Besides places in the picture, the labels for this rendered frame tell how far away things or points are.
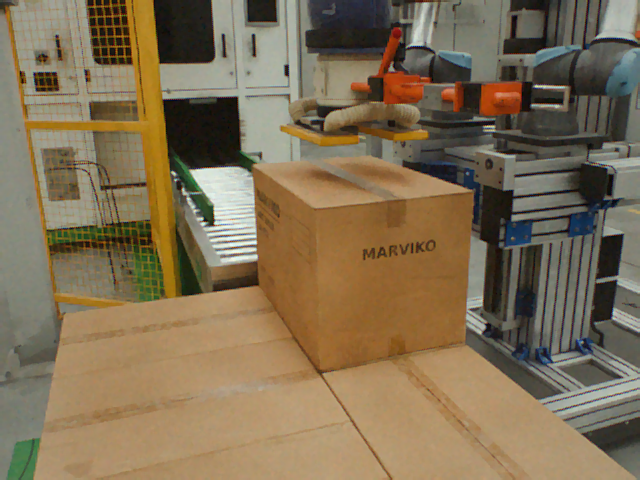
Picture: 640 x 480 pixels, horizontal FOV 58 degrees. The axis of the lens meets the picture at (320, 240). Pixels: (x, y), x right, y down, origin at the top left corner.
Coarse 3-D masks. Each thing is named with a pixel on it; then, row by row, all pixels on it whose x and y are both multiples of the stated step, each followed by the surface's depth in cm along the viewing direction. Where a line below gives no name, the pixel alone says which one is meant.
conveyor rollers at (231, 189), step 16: (176, 176) 375; (208, 176) 373; (224, 176) 368; (240, 176) 371; (208, 192) 330; (224, 192) 325; (240, 192) 327; (192, 208) 293; (224, 208) 290; (240, 208) 292; (208, 224) 262; (224, 224) 264; (240, 224) 259; (224, 240) 238; (240, 240) 240; (256, 240) 235; (224, 256) 221; (240, 256) 216; (256, 256) 216
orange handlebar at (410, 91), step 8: (424, 80) 161; (352, 88) 141; (360, 88) 137; (368, 88) 133; (392, 88) 122; (400, 88) 119; (408, 88) 116; (416, 88) 113; (448, 88) 104; (408, 96) 117; (416, 96) 114; (448, 96) 103; (496, 96) 91; (504, 96) 91; (512, 96) 91; (520, 96) 92; (496, 104) 92; (504, 104) 91; (512, 104) 92
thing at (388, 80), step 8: (368, 80) 128; (376, 80) 124; (384, 80) 123; (392, 80) 123; (400, 80) 123; (408, 80) 124; (416, 80) 125; (376, 88) 127; (384, 88) 123; (368, 96) 129; (376, 96) 125; (384, 96) 123; (392, 96) 124; (400, 96) 124
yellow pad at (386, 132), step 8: (392, 120) 148; (360, 128) 158; (368, 128) 153; (376, 128) 151; (384, 128) 147; (392, 128) 146; (416, 128) 145; (376, 136) 149; (384, 136) 145; (392, 136) 141; (400, 136) 141; (408, 136) 141; (416, 136) 142; (424, 136) 143
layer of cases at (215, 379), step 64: (64, 320) 166; (128, 320) 165; (192, 320) 164; (256, 320) 163; (64, 384) 132; (128, 384) 132; (192, 384) 131; (256, 384) 131; (320, 384) 130; (384, 384) 130; (448, 384) 129; (512, 384) 129; (64, 448) 110; (128, 448) 110; (192, 448) 109; (256, 448) 109; (320, 448) 109; (384, 448) 108; (448, 448) 108; (512, 448) 108; (576, 448) 107
